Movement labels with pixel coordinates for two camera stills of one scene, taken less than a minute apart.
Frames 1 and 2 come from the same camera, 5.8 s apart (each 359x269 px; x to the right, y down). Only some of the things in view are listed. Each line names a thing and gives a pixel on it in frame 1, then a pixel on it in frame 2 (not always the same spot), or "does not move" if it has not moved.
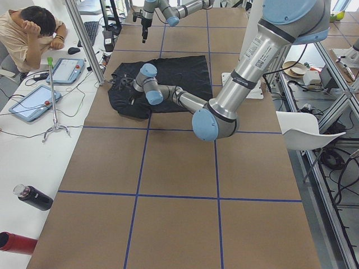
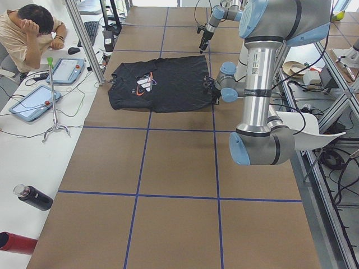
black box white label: (108, 38) does not move
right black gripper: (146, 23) → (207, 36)
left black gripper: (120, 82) → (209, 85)
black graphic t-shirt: (190, 74) does not move
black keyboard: (91, 27) does not move
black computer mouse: (72, 50) does not move
